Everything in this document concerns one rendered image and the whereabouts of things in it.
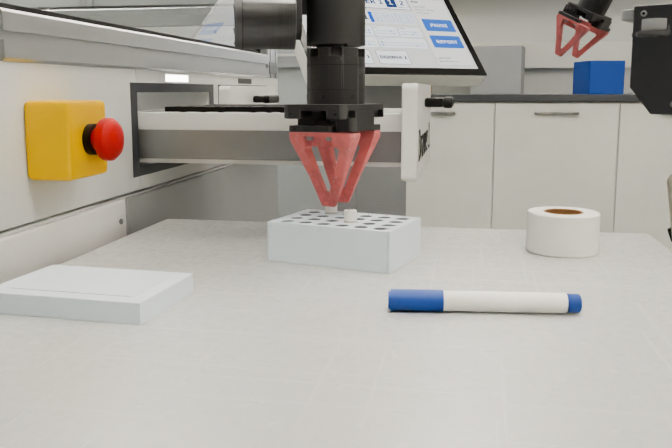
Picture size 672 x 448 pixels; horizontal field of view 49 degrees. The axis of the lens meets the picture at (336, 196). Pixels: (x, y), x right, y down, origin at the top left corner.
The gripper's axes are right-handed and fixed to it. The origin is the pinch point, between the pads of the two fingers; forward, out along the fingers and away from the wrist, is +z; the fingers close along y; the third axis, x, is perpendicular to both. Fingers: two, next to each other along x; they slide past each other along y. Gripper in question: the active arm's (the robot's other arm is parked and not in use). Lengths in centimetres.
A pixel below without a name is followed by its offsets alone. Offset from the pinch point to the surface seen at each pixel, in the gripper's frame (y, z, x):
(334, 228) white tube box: 6.9, 2.0, 3.0
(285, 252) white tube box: 6.8, 4.6, -2.1
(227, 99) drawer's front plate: -34.5, -9.5, -34.7
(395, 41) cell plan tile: -117, -24, -37
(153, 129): -5.8, -5.9, -26.9
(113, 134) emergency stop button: 13.3, -6.4, -16.4
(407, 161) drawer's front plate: -11.8, -2.7, 3.4
